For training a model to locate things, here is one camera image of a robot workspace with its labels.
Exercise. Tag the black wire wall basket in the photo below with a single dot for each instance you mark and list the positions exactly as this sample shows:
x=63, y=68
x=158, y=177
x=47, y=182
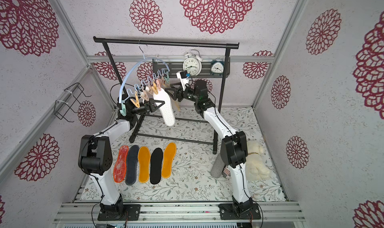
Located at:
x=71, y=96

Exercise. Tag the black metal clothes rack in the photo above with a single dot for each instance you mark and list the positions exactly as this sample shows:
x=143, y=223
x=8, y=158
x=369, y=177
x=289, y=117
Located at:
x=228, y=47

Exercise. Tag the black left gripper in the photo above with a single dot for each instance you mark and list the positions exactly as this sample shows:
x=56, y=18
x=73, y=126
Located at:
x=150, y=106

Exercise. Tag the light blue clip hanger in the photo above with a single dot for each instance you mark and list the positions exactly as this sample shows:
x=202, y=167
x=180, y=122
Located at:
x=147, y=79

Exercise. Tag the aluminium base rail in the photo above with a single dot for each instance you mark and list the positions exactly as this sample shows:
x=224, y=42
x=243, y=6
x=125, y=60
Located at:
x=180, y=212

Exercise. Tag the yellow-edged grey felt insole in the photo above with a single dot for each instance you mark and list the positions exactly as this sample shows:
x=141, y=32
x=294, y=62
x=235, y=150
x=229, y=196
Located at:
x=169, y=155

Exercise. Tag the small green alarm clock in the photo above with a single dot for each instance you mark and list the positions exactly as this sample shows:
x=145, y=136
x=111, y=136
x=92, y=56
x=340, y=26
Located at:
x=217, y=68

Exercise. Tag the red translucent gel insole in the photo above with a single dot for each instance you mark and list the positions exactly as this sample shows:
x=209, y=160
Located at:
x=120, y=168

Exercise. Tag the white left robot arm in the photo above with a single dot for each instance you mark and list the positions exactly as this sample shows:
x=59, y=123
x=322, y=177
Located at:
x=96, y=158

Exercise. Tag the dark grey felt insole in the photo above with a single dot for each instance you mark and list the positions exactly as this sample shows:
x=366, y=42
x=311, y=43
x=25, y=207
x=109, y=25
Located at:
x=131, y=165

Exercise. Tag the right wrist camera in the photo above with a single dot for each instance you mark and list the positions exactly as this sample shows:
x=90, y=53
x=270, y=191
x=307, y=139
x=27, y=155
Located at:
x=184, y=78

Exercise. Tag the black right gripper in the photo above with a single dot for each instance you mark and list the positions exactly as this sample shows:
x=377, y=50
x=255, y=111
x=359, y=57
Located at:
x=180, y=94

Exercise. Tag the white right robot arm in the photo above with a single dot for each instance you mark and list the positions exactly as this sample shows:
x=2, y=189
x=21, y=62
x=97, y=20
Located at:
x=234, y=149

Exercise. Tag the white dotted foam insole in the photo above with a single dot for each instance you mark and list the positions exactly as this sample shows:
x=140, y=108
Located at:
x=156, y=166

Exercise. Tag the white twin-bell alarm clock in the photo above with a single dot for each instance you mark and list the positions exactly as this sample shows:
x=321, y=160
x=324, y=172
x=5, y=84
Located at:
x=193, y=62

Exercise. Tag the grey felt roll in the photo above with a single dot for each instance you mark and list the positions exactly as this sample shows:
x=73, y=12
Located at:
x=218, y=167

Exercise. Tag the orange yellow insole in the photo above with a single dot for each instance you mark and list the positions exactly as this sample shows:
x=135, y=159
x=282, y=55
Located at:
x=144, y=158

